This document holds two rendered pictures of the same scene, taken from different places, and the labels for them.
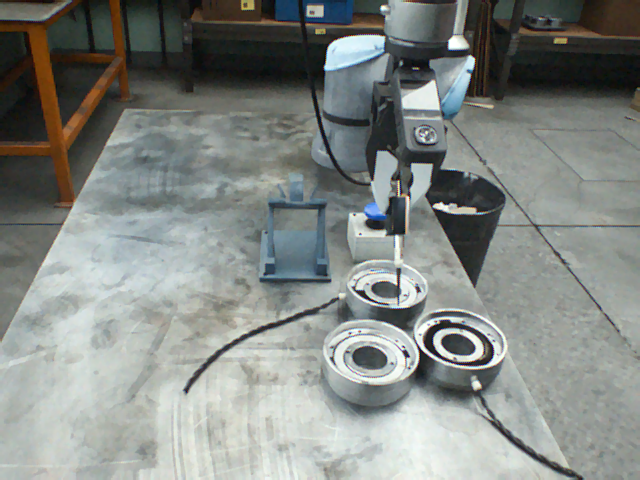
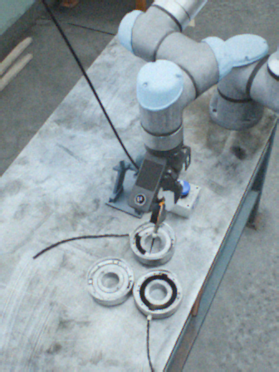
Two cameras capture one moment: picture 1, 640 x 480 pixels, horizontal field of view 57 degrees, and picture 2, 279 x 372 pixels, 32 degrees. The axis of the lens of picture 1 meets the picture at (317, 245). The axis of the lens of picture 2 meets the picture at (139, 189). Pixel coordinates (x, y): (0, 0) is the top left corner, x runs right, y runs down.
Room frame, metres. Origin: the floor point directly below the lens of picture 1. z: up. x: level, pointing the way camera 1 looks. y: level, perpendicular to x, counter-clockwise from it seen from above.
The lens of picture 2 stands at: (0.18, -0.44, 1.81)
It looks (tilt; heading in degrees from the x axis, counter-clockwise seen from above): 54 degrees down; 39
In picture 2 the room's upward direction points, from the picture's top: 7 degrees counter-clockwise
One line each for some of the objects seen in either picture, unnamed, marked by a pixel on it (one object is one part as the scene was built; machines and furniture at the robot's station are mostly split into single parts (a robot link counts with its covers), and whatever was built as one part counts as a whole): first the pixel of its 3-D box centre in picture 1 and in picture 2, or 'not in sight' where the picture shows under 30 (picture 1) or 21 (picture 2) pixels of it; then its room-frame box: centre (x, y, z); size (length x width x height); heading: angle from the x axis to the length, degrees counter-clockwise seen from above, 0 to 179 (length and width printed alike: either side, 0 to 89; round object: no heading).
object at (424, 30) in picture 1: (417, 20); (160, 129); (0.68, -0.09, 1.15); 0.08 x 0.08 x 0.05
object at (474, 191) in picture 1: (442, 244); not in sight; (1.77, -0.43, 0.21); 0.34 x 0.34 x 0.43
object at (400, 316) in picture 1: (385, 294); (153, 243); (0.63, -0.09, 0.82); 0.10 x 0.10 x 0.04
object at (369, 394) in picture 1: (369, 363); (110, 281); (0.50, -0.07, 0.82); 0.10 x 0.10 x 0.04
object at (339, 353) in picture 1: (369, 363); (110, 281); (0.50, -0.07, 0.82); 0.08 x 0.08 x 0.02
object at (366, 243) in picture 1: (374, 234); (183, 196); (0.77, -0.08, 0.82); 0.08 x 0.07 x 0.05; 7
